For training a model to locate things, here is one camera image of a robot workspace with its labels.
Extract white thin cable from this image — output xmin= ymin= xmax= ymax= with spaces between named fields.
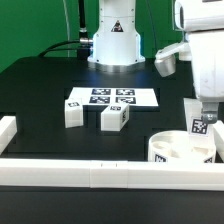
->
xmin=63 ymin=0 xmax=72 ymax=58

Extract white front barrier wall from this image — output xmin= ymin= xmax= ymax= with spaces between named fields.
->
xmin=0 ymin=158 xmax=224 ymax=191

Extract white left barrier wall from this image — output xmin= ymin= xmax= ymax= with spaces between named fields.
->
xmin=0 ymin=116 xmax=17 ymax=155

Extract black cable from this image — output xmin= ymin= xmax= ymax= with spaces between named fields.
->
xmin=38 ymin=37 xmax=94 ymax=58

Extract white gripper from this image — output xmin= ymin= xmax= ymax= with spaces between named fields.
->
xmin=155 ymin=31 xmax=224 ymax=124

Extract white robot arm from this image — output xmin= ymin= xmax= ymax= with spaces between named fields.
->
xmin=88 ymin=0 xmax=224 ymax=124

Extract white round stool seat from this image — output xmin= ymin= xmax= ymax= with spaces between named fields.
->
xmin=148 ymin=131 xmax=216 ymax=164

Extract white marker sheet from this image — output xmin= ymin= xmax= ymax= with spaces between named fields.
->
xmin=70 ymin=87 xmax=158 ymax=107

